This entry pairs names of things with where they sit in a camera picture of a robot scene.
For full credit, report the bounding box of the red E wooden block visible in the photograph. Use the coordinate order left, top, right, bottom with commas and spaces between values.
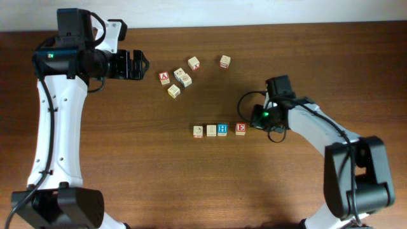
235, 123, 247, 135

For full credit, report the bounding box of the blue H wooden block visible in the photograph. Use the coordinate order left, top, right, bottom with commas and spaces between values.
217, 123, 228, 136

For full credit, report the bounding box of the green R wooden block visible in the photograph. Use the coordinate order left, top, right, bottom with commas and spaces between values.
206, 125, 217, 137

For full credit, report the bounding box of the wooden block red side drawing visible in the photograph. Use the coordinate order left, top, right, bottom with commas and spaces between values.
193, 126, 204, 138

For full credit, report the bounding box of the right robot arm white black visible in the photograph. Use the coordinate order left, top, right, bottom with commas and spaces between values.
250, 75, 395, 228

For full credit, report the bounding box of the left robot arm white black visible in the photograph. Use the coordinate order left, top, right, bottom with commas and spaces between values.
11, 8, 149, 228

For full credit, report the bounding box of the red A wooden block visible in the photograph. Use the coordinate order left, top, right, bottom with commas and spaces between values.
158, 71, 170, 85

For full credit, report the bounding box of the plain wooden block with blue side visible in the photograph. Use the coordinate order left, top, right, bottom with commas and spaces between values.
174, 68, 186, 81

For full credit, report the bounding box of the plain wooden block bird drawing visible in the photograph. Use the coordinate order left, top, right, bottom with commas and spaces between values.
167, 85, 181, 99

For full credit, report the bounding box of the plain wooden block drawing top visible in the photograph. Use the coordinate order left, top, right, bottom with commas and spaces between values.
179, 74, 192, 87

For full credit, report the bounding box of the red Y wooden block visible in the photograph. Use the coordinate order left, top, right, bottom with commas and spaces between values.
188, 57, 200, 71

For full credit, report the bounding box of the red I wooden block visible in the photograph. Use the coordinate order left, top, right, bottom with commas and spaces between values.
219, 55, 231, 69

